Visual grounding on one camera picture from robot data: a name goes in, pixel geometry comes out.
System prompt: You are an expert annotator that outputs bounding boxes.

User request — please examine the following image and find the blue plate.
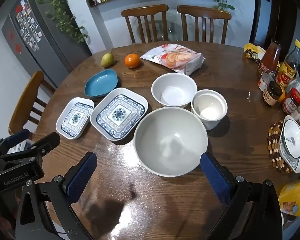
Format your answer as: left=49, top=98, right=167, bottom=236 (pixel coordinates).
left=84, top=69, right=119, bottom=99

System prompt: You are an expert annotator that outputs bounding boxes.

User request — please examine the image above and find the small deep white bowl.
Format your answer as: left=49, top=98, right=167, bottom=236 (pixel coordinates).
left=191, top=89, right=228, bottom=131

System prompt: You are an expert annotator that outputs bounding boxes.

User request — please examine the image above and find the green pear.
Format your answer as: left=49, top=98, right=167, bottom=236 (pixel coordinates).
left=101, top=53, right=115, bottom=68

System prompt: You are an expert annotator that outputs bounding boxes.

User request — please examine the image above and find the yellow snack packet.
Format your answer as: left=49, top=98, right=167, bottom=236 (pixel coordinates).
left=244, top=43, right=282, bottom=68

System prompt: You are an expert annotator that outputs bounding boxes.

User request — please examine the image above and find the grey refrigerator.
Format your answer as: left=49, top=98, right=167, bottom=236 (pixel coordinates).
left=1, top=0, right=93, bottom=88

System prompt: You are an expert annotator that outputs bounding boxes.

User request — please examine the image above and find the medium white bowl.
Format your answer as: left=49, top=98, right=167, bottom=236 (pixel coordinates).
left=151, top=73, right=198, bottom=108

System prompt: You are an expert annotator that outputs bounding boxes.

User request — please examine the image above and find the yellow-capped vinegar bottle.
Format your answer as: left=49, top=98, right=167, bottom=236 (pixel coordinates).
left=275, top=39, right=300, bottom=88

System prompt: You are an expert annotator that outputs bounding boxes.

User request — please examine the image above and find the red-label sauce jar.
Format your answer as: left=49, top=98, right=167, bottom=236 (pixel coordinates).
left=281, top=87, right=300, bottom=115

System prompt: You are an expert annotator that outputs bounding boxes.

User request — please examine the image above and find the yellow cardboard box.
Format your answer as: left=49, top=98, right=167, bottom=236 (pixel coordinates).
left=278, top=176, right=300, bottom=217

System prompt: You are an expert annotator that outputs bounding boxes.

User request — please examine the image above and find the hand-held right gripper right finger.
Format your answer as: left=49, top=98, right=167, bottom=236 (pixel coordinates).
left=200, top=152, right=284, bottom=240

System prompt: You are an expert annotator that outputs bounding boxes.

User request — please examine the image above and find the white dish with dark rim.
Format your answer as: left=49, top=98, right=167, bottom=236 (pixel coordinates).
left=278, top=115, right=300, bottom=173

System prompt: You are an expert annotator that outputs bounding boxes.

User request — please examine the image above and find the white snack bag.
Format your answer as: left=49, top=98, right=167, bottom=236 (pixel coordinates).
left=140, top=44, right=206, bottom=76

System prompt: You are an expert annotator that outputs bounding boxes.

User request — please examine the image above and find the group of fridge magnets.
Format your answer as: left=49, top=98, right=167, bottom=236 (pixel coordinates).
left=15, top=0, right=43, bottom=52

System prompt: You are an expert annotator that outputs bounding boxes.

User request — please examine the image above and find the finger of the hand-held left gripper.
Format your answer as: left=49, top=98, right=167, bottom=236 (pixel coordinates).
left=0, top=129, right=30, bottom=155
left=0, top=132, right=61, bottom=167

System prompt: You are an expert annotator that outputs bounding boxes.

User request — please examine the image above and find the large grey-white bowl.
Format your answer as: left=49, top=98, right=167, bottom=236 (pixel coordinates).
left=133, top=107, right=208, bottom=178

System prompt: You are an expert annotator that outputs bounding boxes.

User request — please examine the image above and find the small patterned square plate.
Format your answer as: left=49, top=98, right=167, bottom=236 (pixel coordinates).
left=56, top=97, right=94, bottom=140

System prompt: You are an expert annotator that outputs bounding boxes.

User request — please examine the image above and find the wooden bead trivet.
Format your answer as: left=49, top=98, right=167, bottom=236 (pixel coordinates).
left=266, top=119, right=294, bottom=174

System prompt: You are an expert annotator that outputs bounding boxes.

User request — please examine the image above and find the dark wooden door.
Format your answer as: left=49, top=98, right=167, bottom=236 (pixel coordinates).
left=249, top=0, right=299, bottom=63

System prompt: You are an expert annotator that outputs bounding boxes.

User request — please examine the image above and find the brown sauce jar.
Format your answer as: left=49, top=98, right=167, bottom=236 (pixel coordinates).
left=262, top=80, right=283, bottom=107

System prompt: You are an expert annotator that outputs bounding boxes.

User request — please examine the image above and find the round glass table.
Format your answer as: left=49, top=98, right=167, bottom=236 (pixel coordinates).
left=132, top=16, right=198, bottom=42

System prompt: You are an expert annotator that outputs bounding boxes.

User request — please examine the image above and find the orange tangerine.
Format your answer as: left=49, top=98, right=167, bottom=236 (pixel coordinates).
left=124, top=53, right=141, bottom=69

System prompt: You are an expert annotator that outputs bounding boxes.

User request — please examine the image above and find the red sauce bottle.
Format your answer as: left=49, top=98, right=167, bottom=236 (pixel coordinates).
left=256, top=38, right=282, bottom=90

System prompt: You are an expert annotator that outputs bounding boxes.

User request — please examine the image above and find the wooden chair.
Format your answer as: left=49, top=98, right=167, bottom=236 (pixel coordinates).
left=177, top=5, right=232, bottom=45
left=9, top=70, right=57, bottom=140
left=121, top=4, right=169, bottom=44

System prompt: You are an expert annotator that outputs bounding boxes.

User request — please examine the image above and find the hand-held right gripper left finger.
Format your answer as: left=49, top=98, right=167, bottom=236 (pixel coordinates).
left=15, top=151, right=98, bottom=240

